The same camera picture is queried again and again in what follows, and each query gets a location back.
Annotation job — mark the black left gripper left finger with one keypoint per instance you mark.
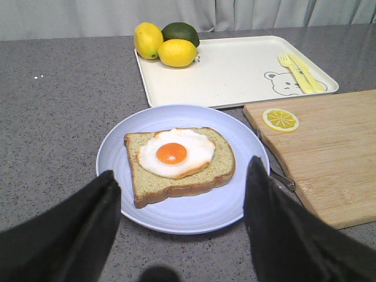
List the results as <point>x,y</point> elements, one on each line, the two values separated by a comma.
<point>69,242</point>

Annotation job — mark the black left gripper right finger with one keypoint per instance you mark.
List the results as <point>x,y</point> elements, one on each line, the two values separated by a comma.
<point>288,243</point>

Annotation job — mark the bread slice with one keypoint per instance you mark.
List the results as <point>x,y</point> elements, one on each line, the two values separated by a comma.
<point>149,188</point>

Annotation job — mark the light blue round plate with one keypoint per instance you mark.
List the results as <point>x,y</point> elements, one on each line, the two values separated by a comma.
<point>204,213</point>

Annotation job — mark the fried egg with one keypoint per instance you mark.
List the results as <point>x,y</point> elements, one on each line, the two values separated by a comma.
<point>176,153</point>

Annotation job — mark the cream white serving tray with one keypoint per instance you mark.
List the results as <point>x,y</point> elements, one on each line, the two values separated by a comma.
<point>229,72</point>

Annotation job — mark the wooden cutting board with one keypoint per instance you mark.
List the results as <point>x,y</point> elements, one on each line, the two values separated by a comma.
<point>331,156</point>

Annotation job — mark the yellow lemon slice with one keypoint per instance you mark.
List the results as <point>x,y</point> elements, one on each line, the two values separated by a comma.
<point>280,120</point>

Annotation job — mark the yellow plastic knife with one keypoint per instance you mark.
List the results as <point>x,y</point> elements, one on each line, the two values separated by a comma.
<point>303,67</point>

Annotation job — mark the yellow plastic fork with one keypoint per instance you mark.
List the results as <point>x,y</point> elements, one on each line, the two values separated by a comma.
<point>286,62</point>

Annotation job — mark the yellow lemon front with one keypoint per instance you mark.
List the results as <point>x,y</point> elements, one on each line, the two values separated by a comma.
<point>177,53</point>

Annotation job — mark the yellow lemon left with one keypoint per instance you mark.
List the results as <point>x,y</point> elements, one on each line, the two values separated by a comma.
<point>147,39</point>

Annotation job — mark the grey curtain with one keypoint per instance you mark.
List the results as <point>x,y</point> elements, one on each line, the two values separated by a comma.
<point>75,19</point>

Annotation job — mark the green lime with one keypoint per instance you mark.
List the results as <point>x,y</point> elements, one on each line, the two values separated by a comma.
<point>181,30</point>

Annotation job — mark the metal cutting board handle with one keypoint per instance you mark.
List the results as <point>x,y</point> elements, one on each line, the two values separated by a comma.
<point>289,183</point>

